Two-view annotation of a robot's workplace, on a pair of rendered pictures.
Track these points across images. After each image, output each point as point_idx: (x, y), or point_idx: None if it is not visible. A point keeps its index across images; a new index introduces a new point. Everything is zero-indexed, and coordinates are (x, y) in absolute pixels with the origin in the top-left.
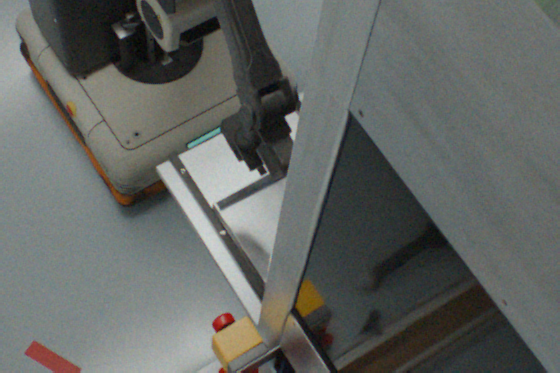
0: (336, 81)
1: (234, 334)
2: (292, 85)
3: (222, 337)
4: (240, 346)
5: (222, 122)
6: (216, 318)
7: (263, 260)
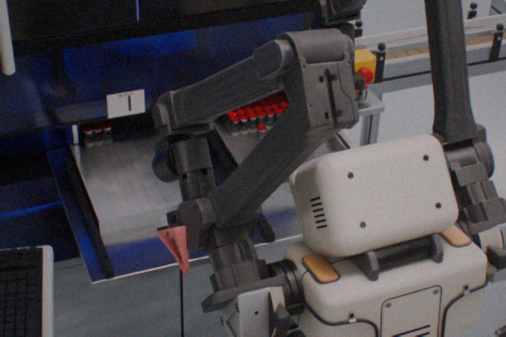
0: None
1: (361, 56)
2: (320, 0)
3: (369, 56)
4: (357, 52)
5: (364, 77)
6: (370, 72)
7: (322, 146)
